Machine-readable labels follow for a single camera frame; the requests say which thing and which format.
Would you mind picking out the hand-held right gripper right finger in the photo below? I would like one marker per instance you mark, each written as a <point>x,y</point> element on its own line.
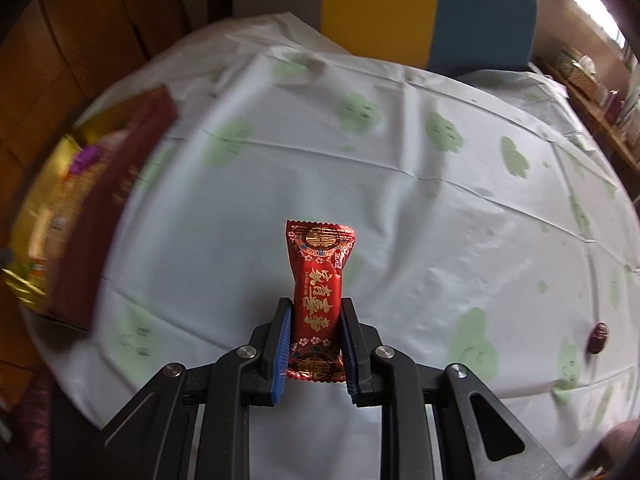
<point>351,360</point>

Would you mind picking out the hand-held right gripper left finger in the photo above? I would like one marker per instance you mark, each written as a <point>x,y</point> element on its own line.
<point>281,355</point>

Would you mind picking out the red candy packet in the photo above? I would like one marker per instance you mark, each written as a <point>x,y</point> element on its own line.
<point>317,285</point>

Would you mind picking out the gold tin box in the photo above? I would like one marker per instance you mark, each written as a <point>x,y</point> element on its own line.
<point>110,210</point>

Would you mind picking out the purple snack packet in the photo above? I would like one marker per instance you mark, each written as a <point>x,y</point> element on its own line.
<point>85,160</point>

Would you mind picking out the white plastic tablecloth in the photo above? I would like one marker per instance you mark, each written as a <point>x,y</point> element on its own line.
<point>400,210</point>

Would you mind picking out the dark red patterned cloth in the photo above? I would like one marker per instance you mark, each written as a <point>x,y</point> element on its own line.
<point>30,410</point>

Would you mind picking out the wooden side shelf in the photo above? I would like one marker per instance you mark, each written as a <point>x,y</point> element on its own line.
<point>600,130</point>

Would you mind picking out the grey yellow blue chair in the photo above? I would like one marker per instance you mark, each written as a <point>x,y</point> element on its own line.
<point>375,10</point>

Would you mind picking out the purple box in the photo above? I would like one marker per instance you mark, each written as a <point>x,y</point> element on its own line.
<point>612,106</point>

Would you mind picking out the pink patterned box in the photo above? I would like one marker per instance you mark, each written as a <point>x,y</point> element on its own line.
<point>586,76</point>

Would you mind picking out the white green box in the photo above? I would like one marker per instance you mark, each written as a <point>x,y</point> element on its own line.
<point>567,61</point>

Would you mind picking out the wooden wardrobe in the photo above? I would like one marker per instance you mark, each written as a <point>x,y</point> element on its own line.
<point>100,20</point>

